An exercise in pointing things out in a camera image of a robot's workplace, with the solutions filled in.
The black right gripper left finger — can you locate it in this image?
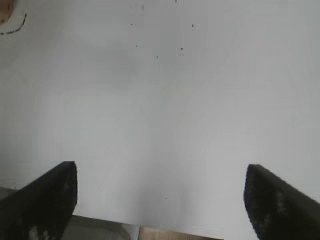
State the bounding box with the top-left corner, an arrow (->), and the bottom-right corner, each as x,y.
0,161 -> 79,240

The brown woven wicker basket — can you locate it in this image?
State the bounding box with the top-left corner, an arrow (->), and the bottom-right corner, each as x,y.
0,0 -> 17,26

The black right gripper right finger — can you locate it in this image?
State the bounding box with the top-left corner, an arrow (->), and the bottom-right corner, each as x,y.
243,163 -> 320,240

